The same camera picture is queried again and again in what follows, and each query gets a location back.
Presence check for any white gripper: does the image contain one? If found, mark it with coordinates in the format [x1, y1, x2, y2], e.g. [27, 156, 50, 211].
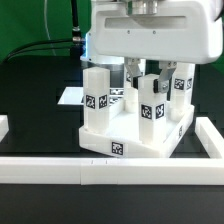
[90, 0, 223, 93]

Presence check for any white desk top tray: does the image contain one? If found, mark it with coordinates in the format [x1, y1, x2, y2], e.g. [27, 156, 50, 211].
[79, 99, 194, 158]

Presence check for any fiducial marker sheet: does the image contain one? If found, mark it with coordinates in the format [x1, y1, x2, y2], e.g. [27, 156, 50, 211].
[58, 87, 124, 105]

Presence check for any white right fence bar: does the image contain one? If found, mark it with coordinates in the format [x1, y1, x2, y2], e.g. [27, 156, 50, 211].
[195, 117, 224, 159]

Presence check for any white left fence block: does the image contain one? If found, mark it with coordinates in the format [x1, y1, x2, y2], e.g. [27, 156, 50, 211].
[0, 115, 9, 142]

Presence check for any black thick cable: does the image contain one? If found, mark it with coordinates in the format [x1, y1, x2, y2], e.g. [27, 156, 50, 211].
[3, 0, 86, 63]

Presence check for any thin white cable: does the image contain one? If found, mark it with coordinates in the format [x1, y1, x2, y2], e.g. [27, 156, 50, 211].
[43, 0, 57, 57]

